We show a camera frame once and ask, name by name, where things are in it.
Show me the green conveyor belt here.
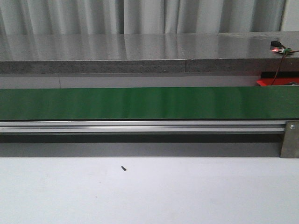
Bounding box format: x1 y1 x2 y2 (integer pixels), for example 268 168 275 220
0 86 299 120

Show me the red plastic tray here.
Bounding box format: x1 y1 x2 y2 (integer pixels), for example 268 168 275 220
256 77 299 86

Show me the small sensor circuit board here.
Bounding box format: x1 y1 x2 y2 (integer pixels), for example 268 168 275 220
270 41 292 54

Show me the white curtain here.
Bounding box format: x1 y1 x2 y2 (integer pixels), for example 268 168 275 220
0 0 299 35

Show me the aluminium conveyor frame rail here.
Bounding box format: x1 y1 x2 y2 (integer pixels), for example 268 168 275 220
0 120 287 133

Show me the steel conveyor support bracket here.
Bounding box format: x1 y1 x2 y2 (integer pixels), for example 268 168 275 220
280 121 299 158

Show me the brown sensor wire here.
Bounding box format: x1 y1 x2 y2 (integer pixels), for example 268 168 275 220
270 49 299 86

